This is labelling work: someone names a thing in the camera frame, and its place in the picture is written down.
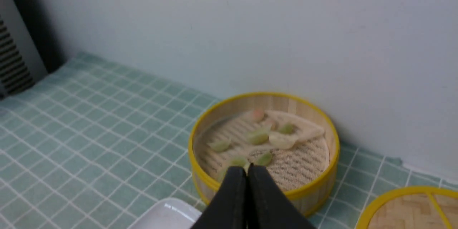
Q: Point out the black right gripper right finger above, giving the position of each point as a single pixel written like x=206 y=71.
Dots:
x=268 y=207

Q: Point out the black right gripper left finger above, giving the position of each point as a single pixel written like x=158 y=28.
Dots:
x=227 y=209

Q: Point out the white square plate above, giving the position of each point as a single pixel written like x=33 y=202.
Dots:
x=168 y=213

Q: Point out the green dumpling lower middle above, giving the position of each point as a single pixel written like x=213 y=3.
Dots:
x=239 y=161

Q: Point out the small green dumpling left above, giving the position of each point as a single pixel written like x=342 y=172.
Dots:
x=219 y=146

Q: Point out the small green dumpling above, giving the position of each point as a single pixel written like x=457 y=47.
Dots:
x=287 y=129
x=219 y=146

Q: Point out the white pink dumpling centre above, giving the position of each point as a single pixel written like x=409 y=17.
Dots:
x=282 y=141

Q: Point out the large green dumpling centre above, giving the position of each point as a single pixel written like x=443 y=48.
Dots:
x=258 y=137

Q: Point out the yellow-rimmed bamboo steamer basket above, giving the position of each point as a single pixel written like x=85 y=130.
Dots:
x=307 y=199

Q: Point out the small green dumpling back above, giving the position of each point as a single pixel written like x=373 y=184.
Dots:
x=287 y=129

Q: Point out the pink dumpling at back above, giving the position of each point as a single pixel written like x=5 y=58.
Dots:
x=256 y=115

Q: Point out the yellow-rimmed woven steamer lid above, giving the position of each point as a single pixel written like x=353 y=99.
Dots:
x=414 y=207

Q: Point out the green checkered tablecloth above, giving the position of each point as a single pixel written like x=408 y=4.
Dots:
x=96 y=144

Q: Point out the grey vented appliance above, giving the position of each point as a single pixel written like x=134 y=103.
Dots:
x=21 y=66

